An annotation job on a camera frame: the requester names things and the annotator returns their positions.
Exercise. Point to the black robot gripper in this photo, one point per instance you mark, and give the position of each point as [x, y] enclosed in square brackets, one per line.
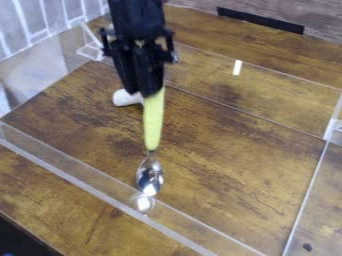
[138, 20]

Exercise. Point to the green handled metal spoon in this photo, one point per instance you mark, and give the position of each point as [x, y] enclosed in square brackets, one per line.
[150, 171]

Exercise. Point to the red and white toy mushroom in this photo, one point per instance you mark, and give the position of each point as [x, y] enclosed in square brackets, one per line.
[122, 98]

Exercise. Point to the clear acrylic triangle bracket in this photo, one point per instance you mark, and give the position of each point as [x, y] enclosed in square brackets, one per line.
[91, 49]

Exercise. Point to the clear acrylic enclosure wall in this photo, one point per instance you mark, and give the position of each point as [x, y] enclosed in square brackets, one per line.
[251, 158]

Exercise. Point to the black wall slot strip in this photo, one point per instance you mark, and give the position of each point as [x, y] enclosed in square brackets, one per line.
[259, 20]

